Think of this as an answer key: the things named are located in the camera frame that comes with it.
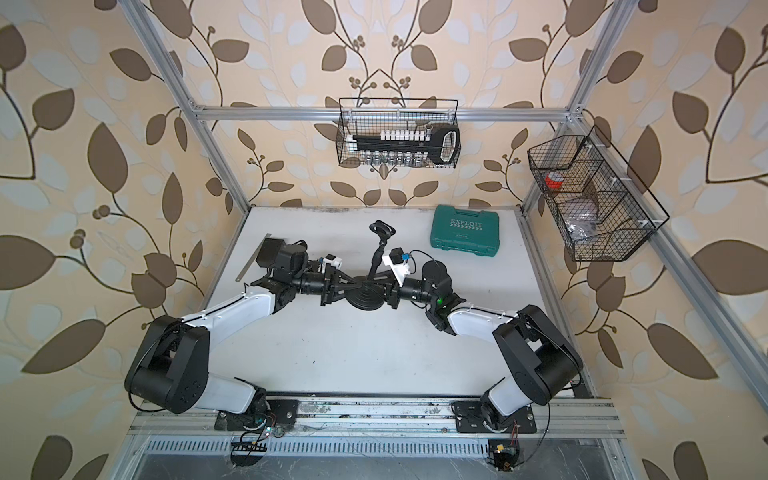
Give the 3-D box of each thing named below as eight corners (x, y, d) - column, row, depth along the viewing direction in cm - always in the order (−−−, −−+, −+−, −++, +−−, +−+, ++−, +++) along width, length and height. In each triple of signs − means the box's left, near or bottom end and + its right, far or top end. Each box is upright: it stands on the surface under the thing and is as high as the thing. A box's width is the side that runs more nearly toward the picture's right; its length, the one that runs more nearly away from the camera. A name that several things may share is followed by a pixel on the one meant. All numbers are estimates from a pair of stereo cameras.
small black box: (258, 267, 105) (254, 261, 102) (266, 245, 112) (263, 238, 109) (278, 267, 105) (274, 260, 102) (284, 245, 112) (281, 238, 109)
